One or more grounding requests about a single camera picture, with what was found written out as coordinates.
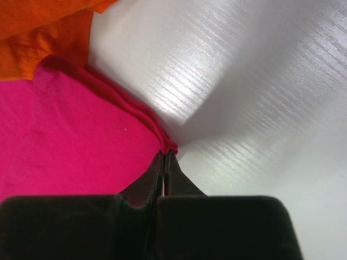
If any magenta t shirt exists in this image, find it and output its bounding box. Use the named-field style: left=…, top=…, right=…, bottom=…
left=1, top=56, right=177, bottom=199

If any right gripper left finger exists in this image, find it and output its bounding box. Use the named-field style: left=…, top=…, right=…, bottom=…
left=1, top=153, right=164, bottom=259

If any orange t shirt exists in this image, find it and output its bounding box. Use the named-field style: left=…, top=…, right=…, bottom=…
left=1, top=0, right=114, bottom=81

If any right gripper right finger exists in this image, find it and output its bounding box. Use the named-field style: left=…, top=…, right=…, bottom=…
left=157, top=152, right=303, bottom=259

